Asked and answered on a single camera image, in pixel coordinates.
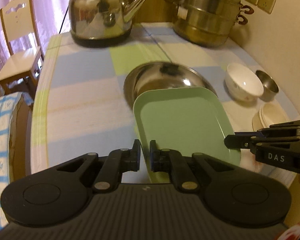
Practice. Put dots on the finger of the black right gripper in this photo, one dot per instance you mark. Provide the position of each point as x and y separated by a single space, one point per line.
240 142

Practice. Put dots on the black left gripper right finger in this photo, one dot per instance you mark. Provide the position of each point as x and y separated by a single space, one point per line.
173 163

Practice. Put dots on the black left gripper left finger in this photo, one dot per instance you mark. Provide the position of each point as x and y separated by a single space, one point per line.
113 166

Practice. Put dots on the green rectangular plastic tray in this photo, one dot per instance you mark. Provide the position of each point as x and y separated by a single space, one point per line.
188 120

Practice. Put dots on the white ceramic floral bowl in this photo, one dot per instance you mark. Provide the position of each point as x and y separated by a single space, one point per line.
242 83

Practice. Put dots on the small stainless steel bowl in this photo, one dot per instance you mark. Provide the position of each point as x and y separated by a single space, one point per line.
271 89

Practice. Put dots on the checkered pastel tablecloth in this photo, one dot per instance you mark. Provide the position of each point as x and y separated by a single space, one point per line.
79 105

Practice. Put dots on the large steel round plate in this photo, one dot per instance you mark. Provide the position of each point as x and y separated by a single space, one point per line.
161 75

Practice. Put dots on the stacked steel steamer pot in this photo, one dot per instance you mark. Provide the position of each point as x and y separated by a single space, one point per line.
207 22

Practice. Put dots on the stainless steel kettle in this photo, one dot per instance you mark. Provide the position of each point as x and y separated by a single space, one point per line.
101 23

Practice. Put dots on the white wooden chair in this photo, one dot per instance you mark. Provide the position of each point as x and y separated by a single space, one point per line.
22 38

